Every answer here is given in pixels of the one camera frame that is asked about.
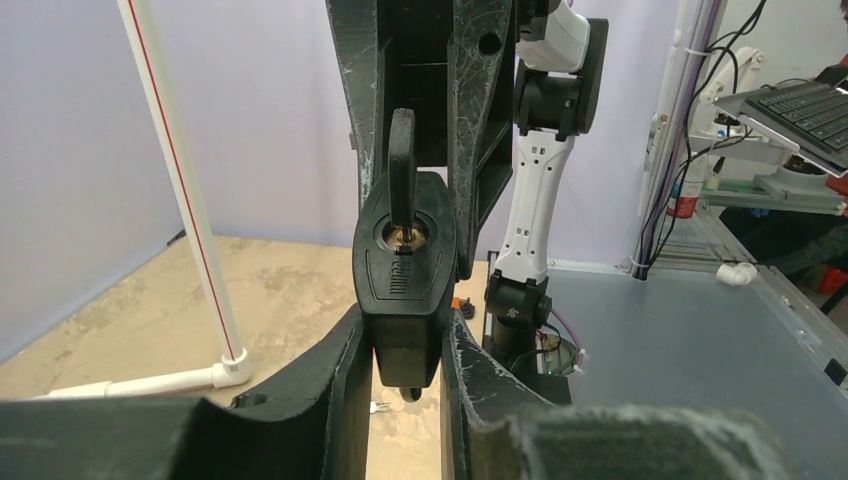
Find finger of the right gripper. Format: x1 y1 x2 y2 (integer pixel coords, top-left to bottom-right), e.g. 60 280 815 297
447 1 515 280
326 0 385 207

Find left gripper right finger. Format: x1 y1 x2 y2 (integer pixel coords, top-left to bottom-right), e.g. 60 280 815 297
440 312 794 479

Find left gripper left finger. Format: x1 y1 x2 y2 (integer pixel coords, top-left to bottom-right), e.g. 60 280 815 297
1 307 372 479

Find small silver key pair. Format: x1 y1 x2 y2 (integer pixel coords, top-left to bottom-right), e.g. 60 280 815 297
369 401 391 414

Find black head key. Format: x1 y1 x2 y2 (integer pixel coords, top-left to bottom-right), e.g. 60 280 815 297
388 108 416 254

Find black padlock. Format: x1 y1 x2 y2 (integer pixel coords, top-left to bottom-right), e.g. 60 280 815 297
352 172 457 403

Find white PVC elbow fitting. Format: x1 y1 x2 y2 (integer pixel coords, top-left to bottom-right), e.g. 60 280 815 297
715 262 758 286

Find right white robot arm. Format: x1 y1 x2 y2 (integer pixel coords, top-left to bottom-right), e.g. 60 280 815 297
326 0 609 356

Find orange black tool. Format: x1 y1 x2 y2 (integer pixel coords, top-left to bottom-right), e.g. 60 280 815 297
452 297 476 320

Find laptop keyboard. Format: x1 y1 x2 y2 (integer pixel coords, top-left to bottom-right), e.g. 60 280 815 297
714 64 847 178

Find white PVC pipe frame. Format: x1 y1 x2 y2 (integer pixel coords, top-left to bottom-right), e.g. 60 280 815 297
39 0 254 400

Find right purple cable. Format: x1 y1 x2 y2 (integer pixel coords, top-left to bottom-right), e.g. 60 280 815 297
546 307 591 379

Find aluminium frame post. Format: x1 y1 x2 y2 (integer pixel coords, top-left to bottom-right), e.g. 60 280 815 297
630 1 726 280

